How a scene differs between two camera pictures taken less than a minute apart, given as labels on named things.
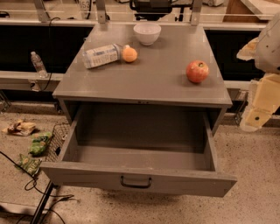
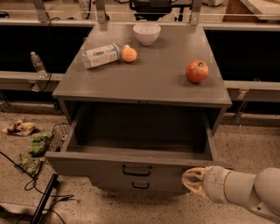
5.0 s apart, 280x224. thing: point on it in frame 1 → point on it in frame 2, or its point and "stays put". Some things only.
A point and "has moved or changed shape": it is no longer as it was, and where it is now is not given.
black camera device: [150, 10] stays put
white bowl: [147, 33] stays put
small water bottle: [38, 65] stays put
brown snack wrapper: [20, 128] stays put
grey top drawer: [164, 148] has moved or changed shape
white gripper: [269, 49] → [215, 184]
